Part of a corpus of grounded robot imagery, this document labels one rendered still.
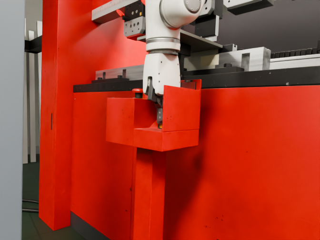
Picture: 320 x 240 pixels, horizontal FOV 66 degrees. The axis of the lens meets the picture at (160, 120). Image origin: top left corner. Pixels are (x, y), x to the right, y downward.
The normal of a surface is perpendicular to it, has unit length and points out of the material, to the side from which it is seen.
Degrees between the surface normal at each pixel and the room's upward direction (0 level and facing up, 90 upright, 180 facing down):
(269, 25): 90
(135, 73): 90
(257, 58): 90
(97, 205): 90
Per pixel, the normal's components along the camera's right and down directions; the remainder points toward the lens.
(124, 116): -0.63, 0.01
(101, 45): 0.70, 0.07
